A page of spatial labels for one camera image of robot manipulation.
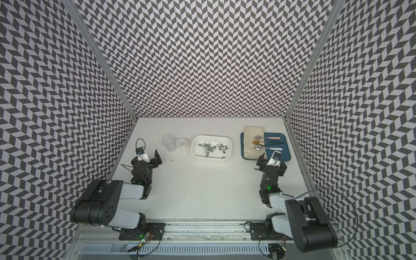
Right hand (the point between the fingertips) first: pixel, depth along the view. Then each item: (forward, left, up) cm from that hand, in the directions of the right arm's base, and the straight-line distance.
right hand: (272, 158), depth 87 cm
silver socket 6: (+11, +26, -9) cm, 29 cm away
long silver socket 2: (+12, +35, -9) cm, 38 cm away
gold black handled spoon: (+17, +4, -9) cm, 20 cm away
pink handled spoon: (+20, +2, -8) cm, 22 cm away
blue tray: (+18, -11, -9) cm, 23 cm away
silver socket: (+8, +36, -8) cm, 38 cm away
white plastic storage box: (+11, +42, -9) cm, 44 cm away
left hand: (+5, +68, 0) cm, 69 cm away
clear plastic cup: (+16, +60, -5) cm, 63 cm away
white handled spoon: (+13, +3, -9) cm, 16 cm away
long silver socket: (+15, +35, -7) cm, 39 cm away
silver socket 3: (+13, +28, -8) cm, 32 cm away
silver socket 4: (+14, +27, -7) cm, 31 cm away
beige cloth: (+24, +8, -7) cm, 26 cm away
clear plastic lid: (+12, +51, -3) cm, 53 cm away
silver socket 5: (+14, +24, -8) cm, 29 cm away
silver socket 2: (+13, +31, -8) cm, 35 cm away
